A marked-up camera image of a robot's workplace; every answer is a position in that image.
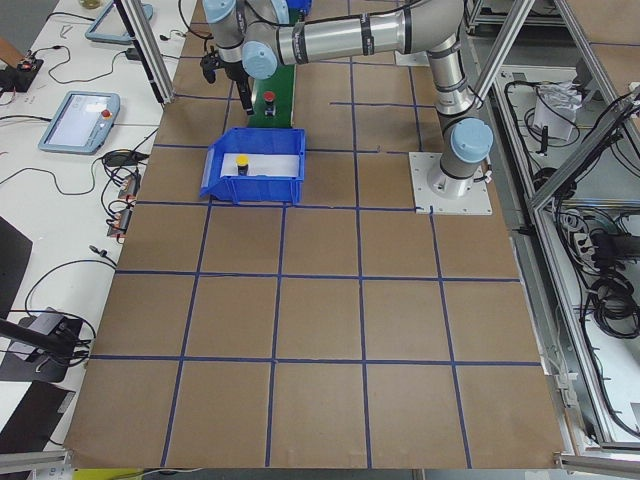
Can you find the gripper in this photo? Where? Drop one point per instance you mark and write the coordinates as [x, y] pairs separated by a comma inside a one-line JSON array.
[[236, 70]]

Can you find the red push button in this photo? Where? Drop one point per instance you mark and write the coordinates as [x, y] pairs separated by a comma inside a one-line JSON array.
[[269, 98]]

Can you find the yellow push button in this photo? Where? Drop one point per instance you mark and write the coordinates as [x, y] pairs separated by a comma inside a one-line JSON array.
[[242, 164]]

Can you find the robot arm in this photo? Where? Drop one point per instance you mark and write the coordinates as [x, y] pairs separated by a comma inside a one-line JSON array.
[[254, 38]]

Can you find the green conveyor belt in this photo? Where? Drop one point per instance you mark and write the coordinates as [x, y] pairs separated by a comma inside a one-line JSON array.
[[282, 84]]

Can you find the left blue bin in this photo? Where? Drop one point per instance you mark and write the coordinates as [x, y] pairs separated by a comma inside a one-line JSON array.
[[237, 189]]

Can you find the blue bin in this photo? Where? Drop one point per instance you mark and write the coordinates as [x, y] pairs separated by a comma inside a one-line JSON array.
[[301, 5], [237, 189]]

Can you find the white foam pad left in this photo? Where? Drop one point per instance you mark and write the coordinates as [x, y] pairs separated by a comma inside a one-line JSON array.
[[270, 165]]

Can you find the right blue bin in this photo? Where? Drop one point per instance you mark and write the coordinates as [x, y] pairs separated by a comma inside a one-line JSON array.
[[301, 5]]

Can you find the black power adapter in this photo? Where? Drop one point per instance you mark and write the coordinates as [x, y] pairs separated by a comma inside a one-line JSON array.
[[132, 54]]

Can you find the far teach pendant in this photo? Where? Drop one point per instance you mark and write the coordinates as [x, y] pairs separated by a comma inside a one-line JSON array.
[[109, 28]]

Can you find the teach pendant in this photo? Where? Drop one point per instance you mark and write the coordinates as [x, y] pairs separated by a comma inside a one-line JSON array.
[[82, 123], [109, 28]]

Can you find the near teach pendant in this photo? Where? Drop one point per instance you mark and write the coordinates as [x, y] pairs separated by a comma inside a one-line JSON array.
[[82, 123]]

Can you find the black monitor stand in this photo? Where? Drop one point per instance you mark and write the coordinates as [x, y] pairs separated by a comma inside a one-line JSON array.
[[41, 348]]

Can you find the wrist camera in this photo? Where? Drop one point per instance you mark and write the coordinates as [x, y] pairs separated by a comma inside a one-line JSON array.
[[209, 64]]

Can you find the aluminium frame post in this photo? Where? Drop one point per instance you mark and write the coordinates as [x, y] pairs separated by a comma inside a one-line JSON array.
[[138, 27]]

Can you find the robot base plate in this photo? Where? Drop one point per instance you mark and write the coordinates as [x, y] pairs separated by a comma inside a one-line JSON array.
[[435, 193], [418, 59]]

